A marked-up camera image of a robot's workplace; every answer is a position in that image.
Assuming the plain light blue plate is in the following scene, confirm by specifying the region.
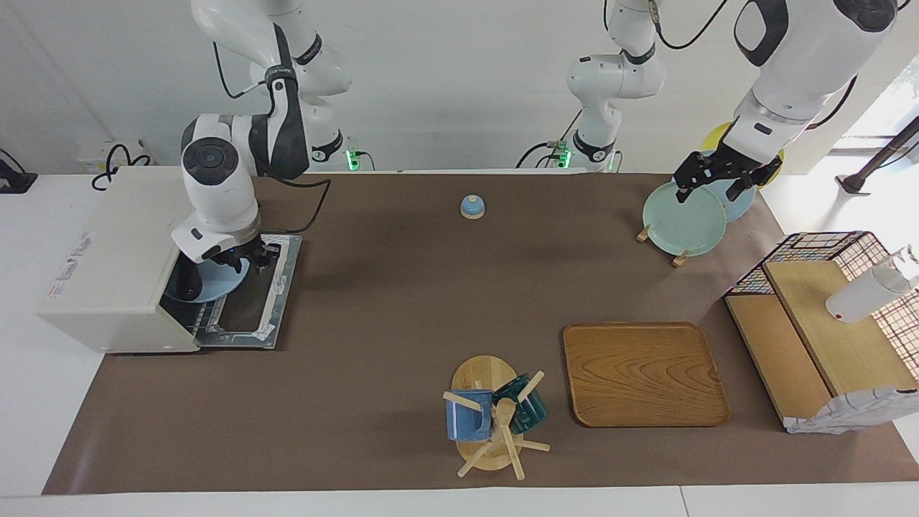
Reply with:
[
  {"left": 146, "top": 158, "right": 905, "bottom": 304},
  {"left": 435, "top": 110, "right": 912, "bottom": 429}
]
[{"left": 164, "top": 256, "right": 251, "bottom": 303}]

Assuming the glass oven door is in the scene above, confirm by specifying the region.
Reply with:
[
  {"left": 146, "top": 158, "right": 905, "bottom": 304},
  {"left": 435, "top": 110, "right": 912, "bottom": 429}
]
[{"left": 194, "top": 233, "right": 302, "bottom": 351}]

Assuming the white toaster oven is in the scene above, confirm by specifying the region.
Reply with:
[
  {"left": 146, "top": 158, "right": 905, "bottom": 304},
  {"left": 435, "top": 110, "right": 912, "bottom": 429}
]
[{"left": 36, "top": 167, "right": 238, "bottom": 354}]

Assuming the light blue racked plate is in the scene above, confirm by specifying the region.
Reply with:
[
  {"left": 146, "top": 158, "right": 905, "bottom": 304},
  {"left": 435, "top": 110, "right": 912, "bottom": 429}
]
[{"left": 700, "top": 149, "right": 756, "bottom": 223}]

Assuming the yellow plate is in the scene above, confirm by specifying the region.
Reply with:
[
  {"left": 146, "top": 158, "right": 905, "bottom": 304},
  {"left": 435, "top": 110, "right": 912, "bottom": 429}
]
[{"left": 701, "top": 122, "right": 785, "bottom": 169}]

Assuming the mint green plate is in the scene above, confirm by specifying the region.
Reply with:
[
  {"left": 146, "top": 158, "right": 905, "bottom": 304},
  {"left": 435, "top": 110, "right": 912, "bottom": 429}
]
[{"left": 642, "top": 181, "right": 728, "bottom": 257}]

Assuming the wooden plate rack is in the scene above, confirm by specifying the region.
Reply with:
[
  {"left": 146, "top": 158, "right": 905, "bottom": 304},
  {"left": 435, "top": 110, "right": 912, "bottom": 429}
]
[{"left": 636, "top": 224, "right": 691, "bottom": 268}]

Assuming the brown table mat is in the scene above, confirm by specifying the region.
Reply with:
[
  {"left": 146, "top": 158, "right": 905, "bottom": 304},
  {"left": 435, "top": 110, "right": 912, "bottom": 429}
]
[{"left": 42, "top": 172, "right": 919, "bottom": 496}]

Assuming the black pole stand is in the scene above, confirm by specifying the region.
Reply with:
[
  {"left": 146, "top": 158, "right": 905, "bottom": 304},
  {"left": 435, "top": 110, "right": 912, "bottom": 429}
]
[{"left": 836, "top": 115, "right": 919, "bottom": 196}]

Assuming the white spray bottle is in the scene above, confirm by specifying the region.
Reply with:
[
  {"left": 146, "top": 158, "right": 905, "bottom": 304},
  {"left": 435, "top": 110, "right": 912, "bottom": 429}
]
[{"left": 825, "top": 246, "right": 919, "bottom": 324}]

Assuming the wooden step shelf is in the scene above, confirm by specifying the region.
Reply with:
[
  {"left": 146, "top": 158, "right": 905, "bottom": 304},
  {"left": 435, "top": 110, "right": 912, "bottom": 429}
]
[{"left": 724, "top": 260, "right": 919, "bottom": 432}]

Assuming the wooden serving tray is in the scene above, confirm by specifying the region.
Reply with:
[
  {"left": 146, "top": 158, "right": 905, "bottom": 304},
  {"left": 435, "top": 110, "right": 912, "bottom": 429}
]
[{"left": 562, "top": 322, "right": 732, "bottom": 429}]

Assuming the white power strip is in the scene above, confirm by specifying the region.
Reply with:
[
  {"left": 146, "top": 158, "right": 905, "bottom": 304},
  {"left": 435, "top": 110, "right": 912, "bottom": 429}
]
[{"left": 75, "top": 138, "right": 155, "bottom": 173}]

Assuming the wooden mug tree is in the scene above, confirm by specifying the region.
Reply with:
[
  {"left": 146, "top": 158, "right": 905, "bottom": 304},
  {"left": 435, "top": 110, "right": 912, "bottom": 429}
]
[{"left": 442, "top": 355, "right": 551, "bottom": 481}]

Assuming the black desk object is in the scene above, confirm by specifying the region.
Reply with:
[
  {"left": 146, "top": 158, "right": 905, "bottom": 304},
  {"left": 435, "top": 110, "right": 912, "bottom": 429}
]
[{"left": 0, "top": 149, "right": 38, "bottom": 195}]

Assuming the patterned white cloth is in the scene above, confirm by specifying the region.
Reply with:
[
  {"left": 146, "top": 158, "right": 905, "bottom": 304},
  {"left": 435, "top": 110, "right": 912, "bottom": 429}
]
[{"left": 784, "top": 386, "right": 919, "bottom": 434}]

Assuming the blue ceramic mug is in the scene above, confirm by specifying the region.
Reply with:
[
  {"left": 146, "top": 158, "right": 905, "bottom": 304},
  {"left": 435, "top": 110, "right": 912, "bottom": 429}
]
[{"left": 445, "top": 389, "right": 495, "bottom": 442}]

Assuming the dark green ceramic mug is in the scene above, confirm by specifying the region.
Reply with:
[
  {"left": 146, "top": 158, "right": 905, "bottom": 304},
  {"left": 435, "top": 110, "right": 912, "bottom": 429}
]
[{"left": 493, "top": 373, "right": 549, "bottom": 434}]

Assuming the metal oven wire rack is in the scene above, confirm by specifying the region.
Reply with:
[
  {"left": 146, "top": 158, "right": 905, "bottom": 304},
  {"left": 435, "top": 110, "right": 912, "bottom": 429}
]
[{"left": 162, "top": 291, "right": 230, "bottom": 337}]

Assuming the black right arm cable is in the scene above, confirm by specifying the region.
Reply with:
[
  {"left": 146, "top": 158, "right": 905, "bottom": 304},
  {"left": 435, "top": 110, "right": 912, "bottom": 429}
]
[{"left": 213, "top": 39, "right": 332, "bottom": 235}]

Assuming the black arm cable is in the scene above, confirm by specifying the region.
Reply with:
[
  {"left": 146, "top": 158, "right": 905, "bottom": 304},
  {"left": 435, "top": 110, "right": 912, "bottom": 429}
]
[
  {"left": 650, "top": 0, "right": 729, "bottom": 51},
  {"left": 213, "top": 39, "right": 332, "bottom": 235}
]

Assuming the black wire basket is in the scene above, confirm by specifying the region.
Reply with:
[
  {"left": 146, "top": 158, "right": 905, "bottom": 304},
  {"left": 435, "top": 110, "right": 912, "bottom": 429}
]
[{"left": 724, "top": 231, "right": 919, "bottom": 360}]

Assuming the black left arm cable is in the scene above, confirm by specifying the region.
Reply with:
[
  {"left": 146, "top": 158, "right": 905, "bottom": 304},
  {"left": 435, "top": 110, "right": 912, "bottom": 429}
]
[{"left": 650, "top": 0, "right": 729, "bottom": 51}]

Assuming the black left base cable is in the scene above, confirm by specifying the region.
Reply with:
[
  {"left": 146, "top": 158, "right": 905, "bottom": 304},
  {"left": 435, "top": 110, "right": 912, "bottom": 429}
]
[{"left": 516, "top": 108, "right": 584, "bottom": 169}]

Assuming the black power strip cable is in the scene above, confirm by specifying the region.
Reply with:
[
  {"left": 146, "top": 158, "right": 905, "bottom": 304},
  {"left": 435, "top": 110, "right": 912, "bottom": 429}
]
[{"left": 91, "top": 144, "right": 153, "bottom": 192}]

